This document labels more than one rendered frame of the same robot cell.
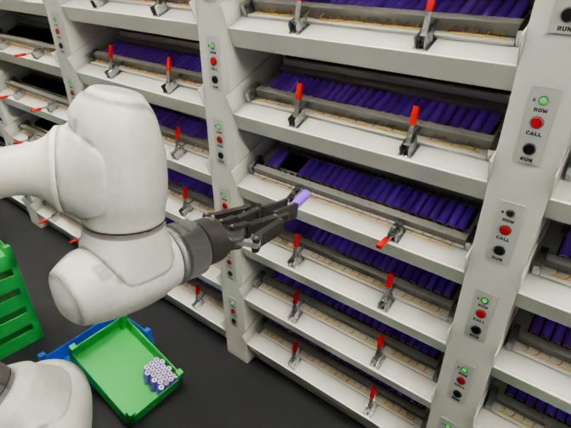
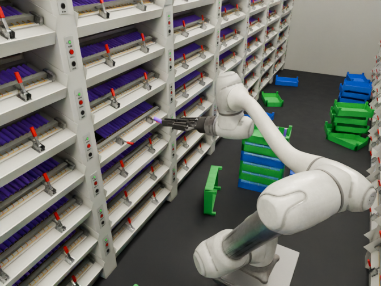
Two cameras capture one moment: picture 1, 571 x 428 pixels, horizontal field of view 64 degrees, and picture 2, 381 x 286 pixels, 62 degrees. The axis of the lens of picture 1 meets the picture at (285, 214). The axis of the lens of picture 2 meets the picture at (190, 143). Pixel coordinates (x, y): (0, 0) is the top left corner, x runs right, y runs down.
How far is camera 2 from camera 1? 1.67 m
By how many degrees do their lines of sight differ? 84
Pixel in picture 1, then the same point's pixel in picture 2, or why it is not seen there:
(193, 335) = not seen: outside the picture
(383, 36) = (132, 54)
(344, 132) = (130, 97)
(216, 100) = (83, 124)
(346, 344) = (144, 186)
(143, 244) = not seen: hidden behind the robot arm
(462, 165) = (157, 83)
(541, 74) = (168, 47)
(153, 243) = not seen: hidden behind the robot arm
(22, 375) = (225, 231)
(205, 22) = (72, 83)
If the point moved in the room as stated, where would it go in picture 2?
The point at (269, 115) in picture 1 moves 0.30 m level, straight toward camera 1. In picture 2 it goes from (103, 112) to (169, 106)
